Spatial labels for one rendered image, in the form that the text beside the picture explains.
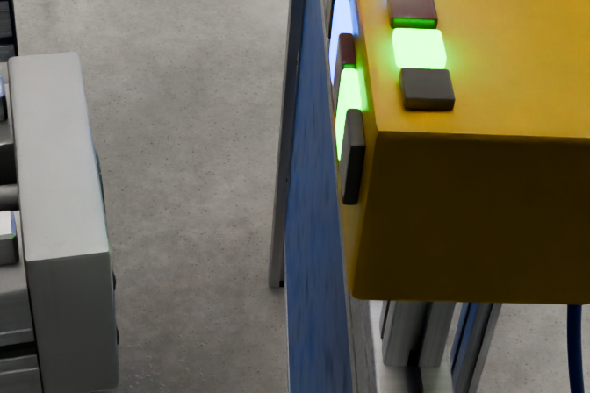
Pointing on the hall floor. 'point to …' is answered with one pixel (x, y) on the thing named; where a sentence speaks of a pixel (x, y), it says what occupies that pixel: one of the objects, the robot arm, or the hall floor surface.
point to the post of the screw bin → (472, 344)
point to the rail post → (286, 117)
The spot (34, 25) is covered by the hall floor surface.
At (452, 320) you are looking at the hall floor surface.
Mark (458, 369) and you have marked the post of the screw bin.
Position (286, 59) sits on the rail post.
